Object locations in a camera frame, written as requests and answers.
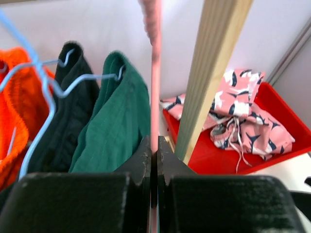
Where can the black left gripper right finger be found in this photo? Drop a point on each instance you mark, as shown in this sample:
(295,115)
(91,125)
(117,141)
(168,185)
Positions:
(192,203)

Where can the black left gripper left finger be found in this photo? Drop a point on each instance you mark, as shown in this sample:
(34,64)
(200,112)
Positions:
(116,202)

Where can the green shorts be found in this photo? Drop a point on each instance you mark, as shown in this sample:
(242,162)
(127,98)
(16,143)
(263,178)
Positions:
(120,119)

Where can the pink shark print shorts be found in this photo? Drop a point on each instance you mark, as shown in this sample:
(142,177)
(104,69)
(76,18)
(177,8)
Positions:
(240,116)

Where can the dark navy shorts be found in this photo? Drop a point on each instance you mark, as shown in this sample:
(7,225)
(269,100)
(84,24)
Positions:
(55,150)

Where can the orange shorts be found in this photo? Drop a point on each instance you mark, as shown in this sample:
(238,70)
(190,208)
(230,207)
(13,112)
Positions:
(23,111)

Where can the pink wire hanger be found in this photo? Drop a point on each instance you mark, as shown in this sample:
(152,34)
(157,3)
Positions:
(152,23)

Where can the red plastic bin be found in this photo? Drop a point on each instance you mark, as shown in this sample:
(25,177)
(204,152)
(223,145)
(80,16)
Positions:
(207,159)

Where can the wooden clothes rack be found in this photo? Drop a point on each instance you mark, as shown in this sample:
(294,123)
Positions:
(220,26)

